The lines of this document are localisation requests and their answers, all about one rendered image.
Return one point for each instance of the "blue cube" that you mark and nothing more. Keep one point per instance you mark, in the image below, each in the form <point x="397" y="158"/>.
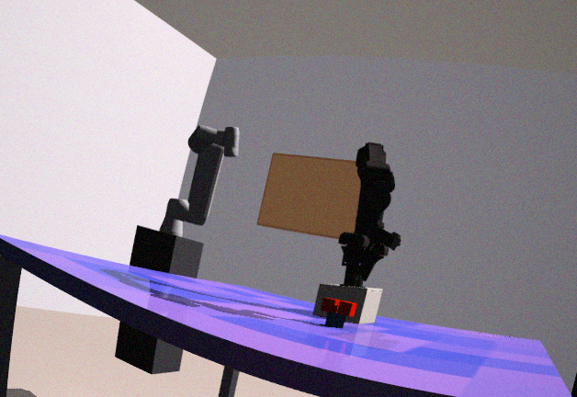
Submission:
<point x="335" y="320"/>

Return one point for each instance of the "red cube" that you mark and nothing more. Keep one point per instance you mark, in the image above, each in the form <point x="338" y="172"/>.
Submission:
<point x="330" y="305"/>
<point x="346" y="308"/>

